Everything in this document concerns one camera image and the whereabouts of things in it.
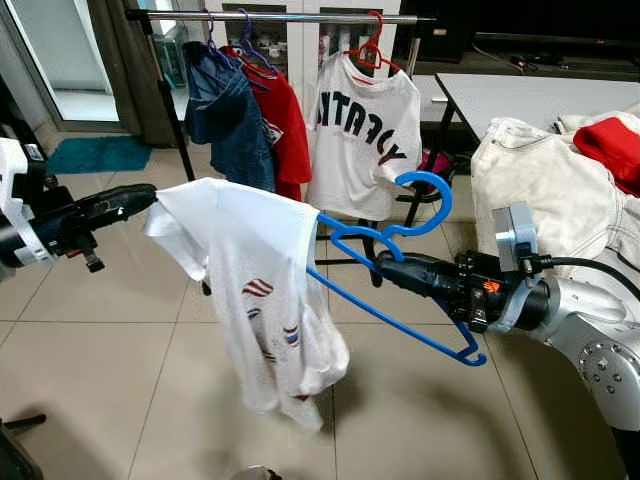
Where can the grey curtain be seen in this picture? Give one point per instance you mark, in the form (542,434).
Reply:
(130,90)

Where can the red clothes hanger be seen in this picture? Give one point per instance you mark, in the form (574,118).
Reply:
(376,35)

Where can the black clothes rack chrome rail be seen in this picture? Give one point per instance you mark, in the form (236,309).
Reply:
(300,17)

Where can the red shirt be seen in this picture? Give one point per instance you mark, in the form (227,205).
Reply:
(290,130)

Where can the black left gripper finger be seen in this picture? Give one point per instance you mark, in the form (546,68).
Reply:
(105,216)
(125,196)

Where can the white t-shirt flag prints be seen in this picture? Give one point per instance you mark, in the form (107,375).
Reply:
(250,250)

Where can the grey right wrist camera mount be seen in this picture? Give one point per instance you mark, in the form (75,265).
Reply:
(515,235)

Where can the teal floor mat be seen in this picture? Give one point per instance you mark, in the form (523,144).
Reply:
(95,155)

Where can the red folded garment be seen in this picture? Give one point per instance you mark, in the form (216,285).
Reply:
(610,150)

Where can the black television console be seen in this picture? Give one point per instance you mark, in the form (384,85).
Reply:
(540,20)

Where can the cream crumpled garment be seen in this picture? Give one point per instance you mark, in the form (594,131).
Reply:
(600,120)

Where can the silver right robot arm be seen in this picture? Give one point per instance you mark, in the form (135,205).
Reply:
(590,330)

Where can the white framed glass door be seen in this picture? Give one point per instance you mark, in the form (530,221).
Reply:
(60,60)

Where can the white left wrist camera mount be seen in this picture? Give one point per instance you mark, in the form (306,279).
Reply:
(10,165)

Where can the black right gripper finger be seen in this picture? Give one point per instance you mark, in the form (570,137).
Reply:
(435,287)
(425,263)

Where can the blue denim garment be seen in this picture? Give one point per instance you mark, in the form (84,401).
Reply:
(235,130)

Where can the white shirt black lettering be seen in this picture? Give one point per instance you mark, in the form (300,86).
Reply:
(360,180)

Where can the pink bag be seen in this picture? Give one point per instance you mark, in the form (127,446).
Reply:
(437,165)

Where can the blue plastic clothes hanger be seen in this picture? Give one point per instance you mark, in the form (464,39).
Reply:
(447,200)

